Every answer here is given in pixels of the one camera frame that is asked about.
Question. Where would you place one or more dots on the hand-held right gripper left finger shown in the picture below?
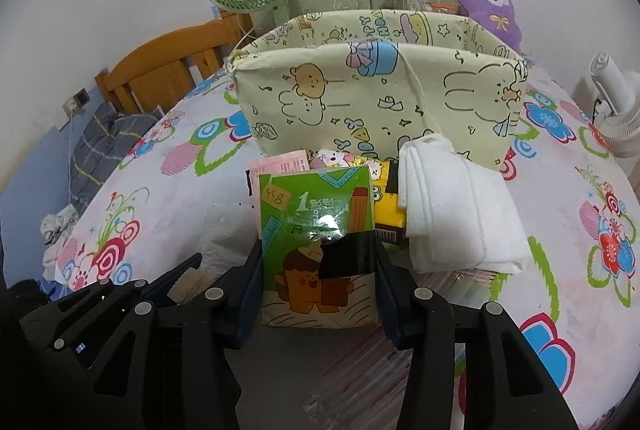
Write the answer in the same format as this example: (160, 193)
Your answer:
(249, 305)

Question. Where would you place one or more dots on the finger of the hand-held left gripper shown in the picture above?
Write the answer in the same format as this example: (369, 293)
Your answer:
(115, 292)

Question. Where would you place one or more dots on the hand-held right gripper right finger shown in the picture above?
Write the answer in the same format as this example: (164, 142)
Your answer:
(389, 305)

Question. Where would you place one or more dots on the yellow cartoon tissue pack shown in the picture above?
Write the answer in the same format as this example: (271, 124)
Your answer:
(387, 210)

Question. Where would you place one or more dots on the white cloth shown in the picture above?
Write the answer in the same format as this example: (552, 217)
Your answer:
(450, 210)

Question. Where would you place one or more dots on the green cartoon tissue pack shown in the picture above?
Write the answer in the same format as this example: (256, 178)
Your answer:
(310, 210)

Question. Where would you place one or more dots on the pink flat pack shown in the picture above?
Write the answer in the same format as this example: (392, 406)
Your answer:
(285, 164)

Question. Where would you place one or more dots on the cream printed fabric storage bin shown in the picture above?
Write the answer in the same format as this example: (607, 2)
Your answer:
(350, 109)

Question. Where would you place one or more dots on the white crumpled clothes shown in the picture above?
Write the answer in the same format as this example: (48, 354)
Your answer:
(57, 225)

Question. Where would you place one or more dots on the floral bedsheet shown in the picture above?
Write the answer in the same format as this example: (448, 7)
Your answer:
(175, 190)

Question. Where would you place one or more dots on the grey plaid blanket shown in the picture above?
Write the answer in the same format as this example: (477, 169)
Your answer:
(100, 134)

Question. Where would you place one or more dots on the wooden bed headboard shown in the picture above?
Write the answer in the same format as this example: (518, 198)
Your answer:
(150, 69)

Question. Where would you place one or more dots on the white desk fan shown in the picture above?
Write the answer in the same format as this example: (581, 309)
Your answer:
(615, 109)

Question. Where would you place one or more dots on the purple plush toy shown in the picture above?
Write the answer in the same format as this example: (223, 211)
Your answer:
(487, 4)

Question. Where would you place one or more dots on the wall socket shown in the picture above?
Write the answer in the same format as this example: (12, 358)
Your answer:
(76, 102)

